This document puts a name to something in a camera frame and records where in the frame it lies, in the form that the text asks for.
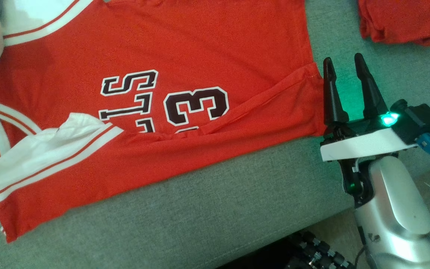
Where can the red white printed jersey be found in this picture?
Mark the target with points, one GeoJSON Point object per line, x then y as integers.
{"type": "Point", "coordinates": [200, 45]}

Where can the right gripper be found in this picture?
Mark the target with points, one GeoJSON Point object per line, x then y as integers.
{"type": "Point", "coordinates": [360, 144]}

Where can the black robot waist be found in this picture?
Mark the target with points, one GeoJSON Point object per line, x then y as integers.
{"type": "Point", "coordinates": [312, 254]}

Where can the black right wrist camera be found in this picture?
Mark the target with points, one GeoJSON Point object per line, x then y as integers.
{"type": "Point", "coordinates": [420, 119]}

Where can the red shorts with white stripe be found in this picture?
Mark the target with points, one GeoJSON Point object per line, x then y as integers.
{"type": "Point", "coordinates": [405, 18]}

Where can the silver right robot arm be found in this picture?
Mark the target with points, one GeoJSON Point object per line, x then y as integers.
{"type": "Point", "coordinates": [398, 209]}

